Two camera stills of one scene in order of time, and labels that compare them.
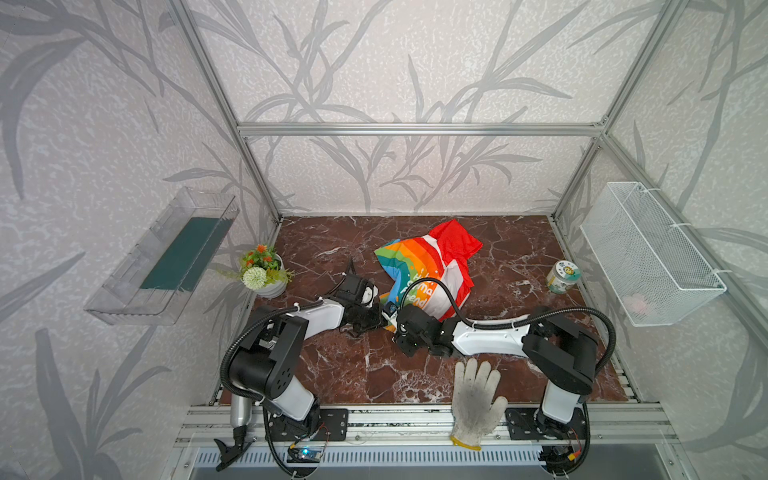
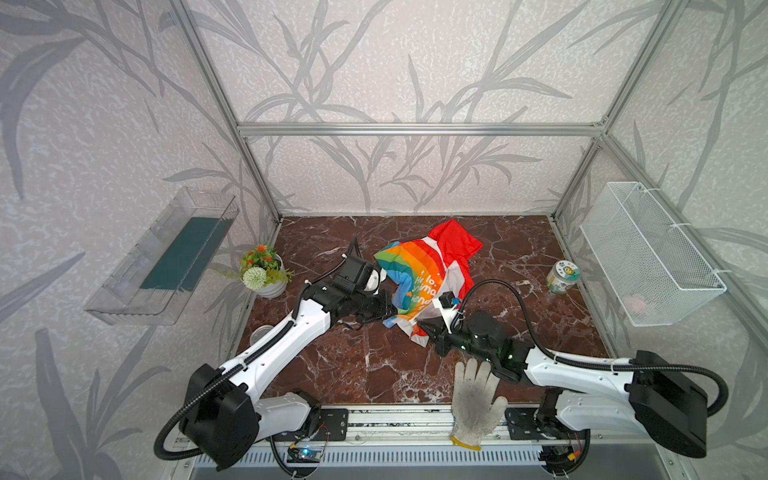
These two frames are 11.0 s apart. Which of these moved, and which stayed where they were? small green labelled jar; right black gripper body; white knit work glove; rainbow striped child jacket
Moved: right black gripper body
Stayed: white knit work glove; rainbow striped child jacket; small green labelled jar
